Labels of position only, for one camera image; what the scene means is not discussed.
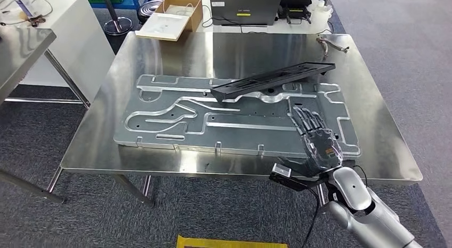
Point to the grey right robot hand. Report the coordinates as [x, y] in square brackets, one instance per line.
[319, 147]

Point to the black plastic panel part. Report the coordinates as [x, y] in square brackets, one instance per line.
[268, 80]

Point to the stainless steel workbench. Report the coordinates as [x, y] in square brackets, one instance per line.
[212, 55]

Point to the stamped metal panel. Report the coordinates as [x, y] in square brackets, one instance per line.
[212, 133]

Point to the yellow floor tape square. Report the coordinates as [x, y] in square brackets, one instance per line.
[229, 243]

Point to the white plastic bottle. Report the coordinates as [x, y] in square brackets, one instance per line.
[321, 13]

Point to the black desktop device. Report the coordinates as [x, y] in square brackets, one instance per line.
[295, 11]

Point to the cardboard box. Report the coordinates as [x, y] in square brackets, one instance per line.
[169, 22]

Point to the black round stool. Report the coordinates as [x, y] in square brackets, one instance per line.
[148, 9]

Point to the blue storage rack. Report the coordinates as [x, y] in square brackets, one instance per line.
[137, 1]

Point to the chrome stool base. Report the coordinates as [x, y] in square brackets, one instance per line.
[116, 25]

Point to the white cabinet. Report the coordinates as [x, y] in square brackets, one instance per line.
[77, 45]

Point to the small steel table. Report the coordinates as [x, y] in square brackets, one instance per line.
[21, 52]

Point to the small clear packet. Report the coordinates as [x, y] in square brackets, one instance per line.
[25, 6]

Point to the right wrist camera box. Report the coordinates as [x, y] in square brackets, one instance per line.
[282, 174]

